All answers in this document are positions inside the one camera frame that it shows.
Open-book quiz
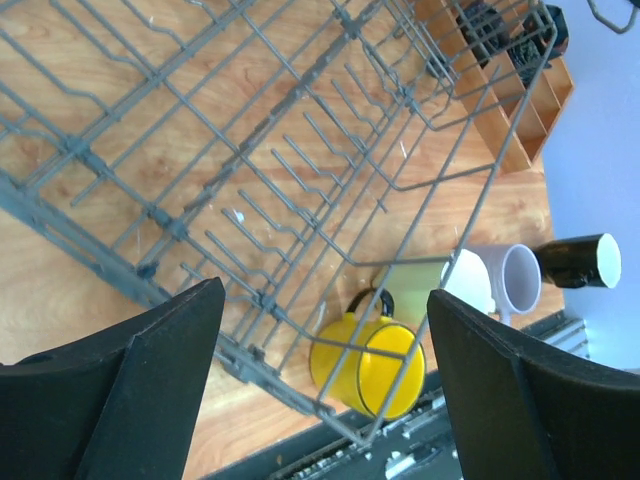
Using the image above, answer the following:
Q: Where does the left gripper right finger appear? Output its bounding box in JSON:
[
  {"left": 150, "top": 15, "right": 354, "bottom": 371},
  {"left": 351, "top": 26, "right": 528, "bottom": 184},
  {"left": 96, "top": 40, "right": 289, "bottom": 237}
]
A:
[{"left": 428, "top": 289, "right": 639, "bottom": 479}]

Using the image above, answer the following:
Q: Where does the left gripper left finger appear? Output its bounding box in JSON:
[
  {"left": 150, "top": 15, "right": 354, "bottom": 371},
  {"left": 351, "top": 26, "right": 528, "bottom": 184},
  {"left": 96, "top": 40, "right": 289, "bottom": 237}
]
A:
[{"left": 1, "top": 278, "right": 225, "bottom": 479}]

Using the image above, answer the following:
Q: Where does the yellow enamel mug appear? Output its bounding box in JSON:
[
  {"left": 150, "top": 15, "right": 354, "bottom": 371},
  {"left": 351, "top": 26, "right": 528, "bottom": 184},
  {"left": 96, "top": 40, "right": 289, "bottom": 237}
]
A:
[{"left": 309, "top": 288, "right": 427, "bottom": 421}]

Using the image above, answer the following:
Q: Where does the lilac ceramic mug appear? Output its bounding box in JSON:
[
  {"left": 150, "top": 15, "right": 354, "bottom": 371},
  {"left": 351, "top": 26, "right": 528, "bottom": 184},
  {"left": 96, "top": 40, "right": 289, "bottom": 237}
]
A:
[{"left": 469, "top": 244, "right": 542, "bottom": 325}]

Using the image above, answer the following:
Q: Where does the cream ceramic mug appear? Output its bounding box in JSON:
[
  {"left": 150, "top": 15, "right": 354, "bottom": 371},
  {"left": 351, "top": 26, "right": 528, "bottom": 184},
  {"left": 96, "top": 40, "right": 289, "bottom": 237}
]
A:
[{"left": 371, "top": 249, "right": 496, "bottom": 326}]

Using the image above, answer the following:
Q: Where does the black mug white inside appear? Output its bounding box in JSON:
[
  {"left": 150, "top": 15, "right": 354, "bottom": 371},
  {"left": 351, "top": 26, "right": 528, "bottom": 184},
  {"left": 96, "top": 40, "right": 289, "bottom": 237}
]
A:
[{"left": 533, "top": 233, "right": 622, "bottom": 289}]

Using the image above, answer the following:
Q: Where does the wooden compartment tray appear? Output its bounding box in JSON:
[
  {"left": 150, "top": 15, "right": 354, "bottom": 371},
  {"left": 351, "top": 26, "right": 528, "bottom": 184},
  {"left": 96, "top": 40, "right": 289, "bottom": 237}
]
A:
[{"left": 412, "top": 1, "right": 573, "bottom": 173}]

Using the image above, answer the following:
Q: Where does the grey wire dish rack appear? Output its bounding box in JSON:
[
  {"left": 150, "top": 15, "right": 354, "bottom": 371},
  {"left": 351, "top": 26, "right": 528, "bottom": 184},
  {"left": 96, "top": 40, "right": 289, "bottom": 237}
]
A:
[{"left": 0, "top": 0, "right": 560, "bottom": 446}]

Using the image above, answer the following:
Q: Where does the black cable bundle near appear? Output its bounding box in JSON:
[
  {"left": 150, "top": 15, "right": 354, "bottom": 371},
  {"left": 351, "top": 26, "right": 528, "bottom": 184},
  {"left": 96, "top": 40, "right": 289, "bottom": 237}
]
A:
[{"left": 507, "top": 37, "right": 554, "bottom": 86}]

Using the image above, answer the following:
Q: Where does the black cable bundle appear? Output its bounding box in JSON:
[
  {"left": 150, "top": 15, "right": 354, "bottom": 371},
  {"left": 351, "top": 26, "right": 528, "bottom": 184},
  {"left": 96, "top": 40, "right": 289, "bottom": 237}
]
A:
[
  {"left": 507, "top": 37, "right": 554, "bottom": 86},
  {"left": 457, "top": 0, "right": 506, "bottom": 69},
  {"left": 522, "top": 3, "right": 570, "bottom": 56}
]

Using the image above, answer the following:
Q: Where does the black cable bundle right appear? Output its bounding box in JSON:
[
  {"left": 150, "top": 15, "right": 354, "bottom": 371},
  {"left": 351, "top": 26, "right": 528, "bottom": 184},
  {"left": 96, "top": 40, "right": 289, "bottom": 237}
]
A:
[{"left": 522, "top": 3, "right": 570, "bottom": 56}]

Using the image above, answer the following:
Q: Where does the black cable bundle left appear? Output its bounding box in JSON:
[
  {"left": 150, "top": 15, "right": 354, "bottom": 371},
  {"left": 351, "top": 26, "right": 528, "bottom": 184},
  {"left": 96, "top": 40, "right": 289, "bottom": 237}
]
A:
[{"left": 457, "top": 0, "right": 506, "bottom": 69}]

